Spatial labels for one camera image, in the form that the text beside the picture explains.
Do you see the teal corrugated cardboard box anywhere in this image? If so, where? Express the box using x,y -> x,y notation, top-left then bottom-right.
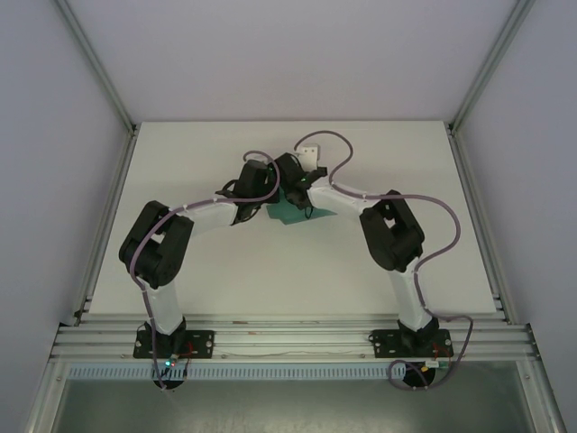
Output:
265,187 -> 337,229

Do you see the metal sheet panel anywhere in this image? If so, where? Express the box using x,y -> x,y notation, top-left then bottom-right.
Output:
49,378 -> 549,433

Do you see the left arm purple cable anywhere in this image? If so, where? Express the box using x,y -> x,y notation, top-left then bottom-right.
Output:
129,151 -> 281,393

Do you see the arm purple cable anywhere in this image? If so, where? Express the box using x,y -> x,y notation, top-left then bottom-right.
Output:
129,151 -> 281,393
293,129 -> 474,392

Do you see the aluminium table side rail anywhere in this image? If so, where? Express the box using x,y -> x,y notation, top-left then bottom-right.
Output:
445,125 -> 515,324
71,128 -> 139,326

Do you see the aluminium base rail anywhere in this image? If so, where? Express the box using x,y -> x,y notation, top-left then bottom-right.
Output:
49,313 -> 540,362

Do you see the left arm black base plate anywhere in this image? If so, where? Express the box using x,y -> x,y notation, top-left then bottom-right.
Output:
133,328 -> 215,360

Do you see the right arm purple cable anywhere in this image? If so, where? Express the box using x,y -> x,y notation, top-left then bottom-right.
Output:
293,129 -> 474,392

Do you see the aluminium frame post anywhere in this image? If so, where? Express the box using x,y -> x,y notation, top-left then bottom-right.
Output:
448,0 -> 537,134
53,0 -> 139,136

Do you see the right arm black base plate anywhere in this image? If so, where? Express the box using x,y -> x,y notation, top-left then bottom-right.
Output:
368,327 -> 453,360

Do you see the slotted grey cable duct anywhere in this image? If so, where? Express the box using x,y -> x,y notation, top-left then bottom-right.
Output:
67,364 -> 452,381

